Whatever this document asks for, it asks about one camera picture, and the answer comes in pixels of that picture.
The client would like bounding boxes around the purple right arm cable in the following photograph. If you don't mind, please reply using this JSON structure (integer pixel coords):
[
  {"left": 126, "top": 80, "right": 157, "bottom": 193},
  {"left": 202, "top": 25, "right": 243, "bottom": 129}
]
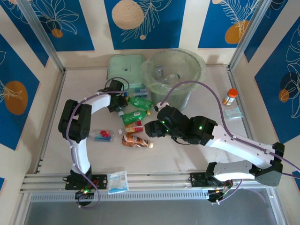
[{"left": 159, "top": 80, "right": 300, "bottom": 203}]

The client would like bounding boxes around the cream label bottle green cap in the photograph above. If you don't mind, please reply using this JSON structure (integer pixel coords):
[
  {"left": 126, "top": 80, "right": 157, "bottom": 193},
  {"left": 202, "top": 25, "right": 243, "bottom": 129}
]
[{"left": 163, "top": 73, "right": 181, "bottom": 83}]

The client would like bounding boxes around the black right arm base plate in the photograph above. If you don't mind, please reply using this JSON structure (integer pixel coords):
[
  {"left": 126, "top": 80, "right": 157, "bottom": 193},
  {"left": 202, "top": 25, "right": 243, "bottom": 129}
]
[{"left": 187, "top": 172, "right": 234, "bottom": 188}]

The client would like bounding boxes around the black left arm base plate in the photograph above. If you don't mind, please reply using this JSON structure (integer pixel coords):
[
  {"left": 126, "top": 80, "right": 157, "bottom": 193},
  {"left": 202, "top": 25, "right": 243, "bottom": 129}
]
[{"left": 64, "top": 173, "right": 108, "bottom": 191}]

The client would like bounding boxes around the grey slotted cable duct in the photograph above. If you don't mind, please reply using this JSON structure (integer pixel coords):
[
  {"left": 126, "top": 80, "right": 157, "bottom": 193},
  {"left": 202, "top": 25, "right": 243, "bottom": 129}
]
[{"left": 29, "top": 190, "right": 210, "bottom": 203}]

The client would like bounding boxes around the green bottle yellow cap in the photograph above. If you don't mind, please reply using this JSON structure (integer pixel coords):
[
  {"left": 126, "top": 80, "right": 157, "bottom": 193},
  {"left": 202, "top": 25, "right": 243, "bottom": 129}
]
[
  {"left": 126, "top": 96, "right": 153, "bottom": 111},
  {"left": 121, "top": 109, "right": 152, "bottom": 125}
]

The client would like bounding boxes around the crushed brown label bottle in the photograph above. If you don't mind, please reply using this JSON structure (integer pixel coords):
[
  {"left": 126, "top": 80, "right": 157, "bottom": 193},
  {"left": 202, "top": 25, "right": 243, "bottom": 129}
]
[{"left": 121, "top": 134, "right": 155, "bottom": 149}]

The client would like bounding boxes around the aluminium table side rail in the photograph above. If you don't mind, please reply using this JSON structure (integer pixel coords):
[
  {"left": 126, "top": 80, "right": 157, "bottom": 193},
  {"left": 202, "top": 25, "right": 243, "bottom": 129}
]
[
  {"left": 227, "top": 67, "right": 261, "bottom": 169},
  {"left": 32, "top": 69, "right": 68, "bottom": 175}
]

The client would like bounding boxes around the grey metal mesh bin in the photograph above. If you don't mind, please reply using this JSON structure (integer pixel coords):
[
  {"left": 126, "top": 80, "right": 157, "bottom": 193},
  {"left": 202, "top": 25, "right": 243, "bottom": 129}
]
[{"left": 150, "top": 78, "right": 194, "bottom": 115}]

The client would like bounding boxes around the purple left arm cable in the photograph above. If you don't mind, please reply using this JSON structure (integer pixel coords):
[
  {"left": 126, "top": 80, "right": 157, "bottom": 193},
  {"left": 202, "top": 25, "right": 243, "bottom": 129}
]
[{"left": 66, "top": 76, "right": 131, "bottom": 210}]

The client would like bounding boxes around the small clear green sachet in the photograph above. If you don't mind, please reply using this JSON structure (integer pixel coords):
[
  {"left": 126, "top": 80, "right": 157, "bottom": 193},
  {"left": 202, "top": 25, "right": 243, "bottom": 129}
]
[{"left": 221, "top": 107, "right": 242, "bottom": 122}]

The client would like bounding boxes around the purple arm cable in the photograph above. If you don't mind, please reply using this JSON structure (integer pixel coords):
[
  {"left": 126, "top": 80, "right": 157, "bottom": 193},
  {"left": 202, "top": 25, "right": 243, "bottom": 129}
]
[
  {"left": 159, "top": 80, "right": 300, "bottom": 203},
  {"left": 66, "top": 76, "right": 131, "bottom": 210}
]

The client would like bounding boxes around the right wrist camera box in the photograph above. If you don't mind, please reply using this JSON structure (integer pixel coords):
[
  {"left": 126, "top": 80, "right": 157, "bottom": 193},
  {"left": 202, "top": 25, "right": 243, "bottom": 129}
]
[{"left": 154, "top": 101, "right": 170, "bottom": 112}]

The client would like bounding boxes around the aluminium frame post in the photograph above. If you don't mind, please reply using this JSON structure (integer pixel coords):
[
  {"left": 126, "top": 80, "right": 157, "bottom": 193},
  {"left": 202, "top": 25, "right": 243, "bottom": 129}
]
[
  {"left": 228, "top": 0, "right": 276, "bottom": 71},
  {"left": 17, "top": 0, "right": 66, "bottom": 73}
]

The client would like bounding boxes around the red orange juice carton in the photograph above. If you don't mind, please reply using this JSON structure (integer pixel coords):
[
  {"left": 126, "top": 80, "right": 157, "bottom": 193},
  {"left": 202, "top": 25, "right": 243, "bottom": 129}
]
[{"left": 125, "top": 120, "right": 144, "bottom": 134}]

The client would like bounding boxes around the orange capped pill bottle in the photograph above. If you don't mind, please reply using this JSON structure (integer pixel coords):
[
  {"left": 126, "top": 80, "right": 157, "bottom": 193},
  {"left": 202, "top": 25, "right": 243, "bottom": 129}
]
[{"left": 222, "top": 88, "right": 239, "bottom": 106}]

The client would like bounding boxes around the black controller board with wires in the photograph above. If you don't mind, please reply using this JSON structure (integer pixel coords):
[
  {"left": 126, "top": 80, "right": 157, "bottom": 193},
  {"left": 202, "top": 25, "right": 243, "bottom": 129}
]
[
  {"left": 74, "top": 189, "right": 95, "bottom": 205},
  {"left": 207, "top": 186, "right": 232, "bottom": 205}
]

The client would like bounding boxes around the green bin lid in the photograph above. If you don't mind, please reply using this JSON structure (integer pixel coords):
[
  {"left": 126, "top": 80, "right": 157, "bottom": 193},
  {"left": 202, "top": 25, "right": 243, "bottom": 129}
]
[{"left": 106, "top": 55, "right": 147, "bottom": 92}]

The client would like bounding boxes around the white blue tissue packet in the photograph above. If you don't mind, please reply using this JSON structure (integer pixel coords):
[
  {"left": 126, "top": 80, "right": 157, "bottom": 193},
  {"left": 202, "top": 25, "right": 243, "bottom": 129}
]
[{"left": 107, "top": 170, "right": 130, "bottom": 195}]

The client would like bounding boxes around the aluminium mounting rail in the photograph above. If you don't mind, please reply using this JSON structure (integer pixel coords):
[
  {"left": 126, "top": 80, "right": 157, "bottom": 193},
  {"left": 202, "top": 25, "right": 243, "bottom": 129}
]
[{"left": 20, "top": 170, "right": 278, "bottom": 193}]

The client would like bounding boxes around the grey metal shelf panel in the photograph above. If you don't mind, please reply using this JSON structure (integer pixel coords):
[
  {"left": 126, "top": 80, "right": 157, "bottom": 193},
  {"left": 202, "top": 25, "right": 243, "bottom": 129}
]
[{"left": 22, "top": 201, "right": 283, "bottom": 225}]

